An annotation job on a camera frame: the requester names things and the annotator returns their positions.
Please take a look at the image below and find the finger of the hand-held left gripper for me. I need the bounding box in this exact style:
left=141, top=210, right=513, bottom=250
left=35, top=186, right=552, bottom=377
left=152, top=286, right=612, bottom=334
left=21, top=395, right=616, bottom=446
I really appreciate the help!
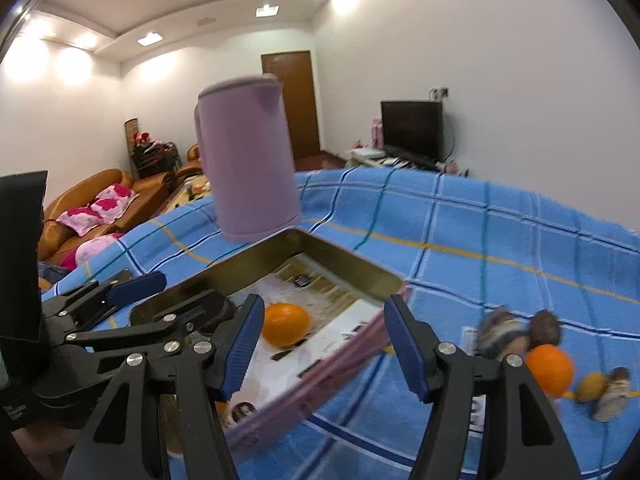
left=62, top=291, right=236, bottom=361
left=42, top=270, right=167, bottom=331

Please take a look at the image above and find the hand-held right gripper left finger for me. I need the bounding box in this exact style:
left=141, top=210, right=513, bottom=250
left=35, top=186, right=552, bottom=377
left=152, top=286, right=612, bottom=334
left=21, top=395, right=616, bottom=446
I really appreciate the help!
left=62, top=294, right=266, bottom=480

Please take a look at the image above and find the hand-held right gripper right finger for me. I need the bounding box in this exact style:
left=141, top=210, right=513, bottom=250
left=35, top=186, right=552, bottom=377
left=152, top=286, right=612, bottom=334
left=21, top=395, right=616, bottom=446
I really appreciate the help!
left=382, top=294, right=583, bottom=480

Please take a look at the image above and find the pink metal tin box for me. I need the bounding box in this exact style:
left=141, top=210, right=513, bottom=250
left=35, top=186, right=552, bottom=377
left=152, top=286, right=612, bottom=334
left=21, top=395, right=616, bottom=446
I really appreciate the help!
left=129, top=227, right=408, bottom=456

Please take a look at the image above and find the small yellow longan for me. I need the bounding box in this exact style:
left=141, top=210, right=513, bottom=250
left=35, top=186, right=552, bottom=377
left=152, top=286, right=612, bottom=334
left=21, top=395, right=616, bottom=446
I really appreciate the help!
left=577, top=372, right=608, bottom=403

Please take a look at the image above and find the pink floral pillow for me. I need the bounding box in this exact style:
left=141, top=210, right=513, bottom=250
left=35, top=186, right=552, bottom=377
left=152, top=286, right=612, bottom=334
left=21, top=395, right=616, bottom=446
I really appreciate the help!
left=60, top=232, right=123, bottom=271
left=56, top=183, right=140, bottom=235

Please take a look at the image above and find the printed paper card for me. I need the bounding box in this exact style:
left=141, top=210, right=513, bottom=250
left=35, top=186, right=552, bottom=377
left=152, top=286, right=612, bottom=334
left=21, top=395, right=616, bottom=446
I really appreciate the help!
left=215, top=252, right=386, bottom=426

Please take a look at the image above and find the brown leather sofa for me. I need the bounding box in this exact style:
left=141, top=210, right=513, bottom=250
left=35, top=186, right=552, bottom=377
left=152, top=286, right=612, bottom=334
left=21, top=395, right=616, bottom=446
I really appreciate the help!
left=37, top=169, right=176, bottom=263

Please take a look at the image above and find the coffee table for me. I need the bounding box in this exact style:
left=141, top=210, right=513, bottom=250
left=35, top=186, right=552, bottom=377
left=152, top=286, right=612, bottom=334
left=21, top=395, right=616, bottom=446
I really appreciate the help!
left=170, top=175, right=213, bottom=211

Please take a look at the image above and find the black rack with clothes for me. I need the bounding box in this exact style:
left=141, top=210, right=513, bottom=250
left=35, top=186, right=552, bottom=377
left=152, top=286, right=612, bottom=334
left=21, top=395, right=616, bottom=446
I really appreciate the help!
left=131, top=140, right=181, bottom=178

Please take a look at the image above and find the blue checked blanket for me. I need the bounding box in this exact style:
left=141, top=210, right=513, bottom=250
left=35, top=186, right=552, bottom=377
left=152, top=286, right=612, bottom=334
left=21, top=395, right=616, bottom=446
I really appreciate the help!
left=42, top=165, right=640, bottom=480

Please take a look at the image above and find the purple electric kettle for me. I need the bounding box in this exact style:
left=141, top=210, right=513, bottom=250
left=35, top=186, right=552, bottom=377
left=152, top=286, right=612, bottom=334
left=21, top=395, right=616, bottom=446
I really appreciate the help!
left=193, top=74, right=302, bottom=242

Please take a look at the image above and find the white television stand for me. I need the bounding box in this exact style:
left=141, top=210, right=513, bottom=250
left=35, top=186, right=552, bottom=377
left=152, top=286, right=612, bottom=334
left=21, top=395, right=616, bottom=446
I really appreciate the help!
left=345, top=145, right=471, bottom=177

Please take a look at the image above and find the black television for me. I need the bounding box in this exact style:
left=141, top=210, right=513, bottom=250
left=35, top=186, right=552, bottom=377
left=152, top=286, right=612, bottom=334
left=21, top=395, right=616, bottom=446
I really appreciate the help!
left=380, top=100, right=446, bottom=162

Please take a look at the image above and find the brown wooden door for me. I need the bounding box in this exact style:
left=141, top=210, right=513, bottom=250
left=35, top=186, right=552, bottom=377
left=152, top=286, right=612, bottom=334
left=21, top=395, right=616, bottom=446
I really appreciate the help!
left=261, top=50, right=321, bottom=160

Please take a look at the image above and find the black power cable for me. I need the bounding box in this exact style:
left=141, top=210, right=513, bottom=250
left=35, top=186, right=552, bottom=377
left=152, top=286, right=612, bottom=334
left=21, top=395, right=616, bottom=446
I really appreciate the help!
left=442, top=102, right=457, bottom=162

